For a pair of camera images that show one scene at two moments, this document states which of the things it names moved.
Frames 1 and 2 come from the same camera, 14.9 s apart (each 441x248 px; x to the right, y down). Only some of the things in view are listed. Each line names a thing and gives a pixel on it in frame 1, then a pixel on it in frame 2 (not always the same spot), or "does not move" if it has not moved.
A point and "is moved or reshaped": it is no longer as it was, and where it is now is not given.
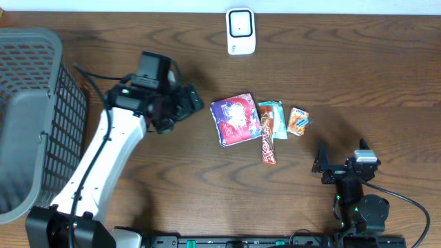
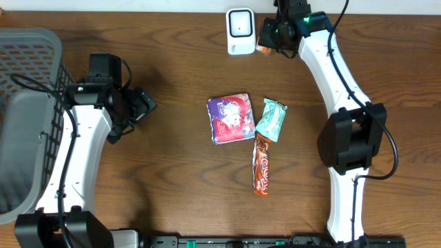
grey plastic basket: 43,121 does not move
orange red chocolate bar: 266,113 → 260,169
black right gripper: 339,171 → 269,38
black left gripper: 187,103 → 115,136
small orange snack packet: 298,122 → 264,49
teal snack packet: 280,131 is moved or reshaped
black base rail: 275,242 does not move
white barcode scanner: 240,30 does not move
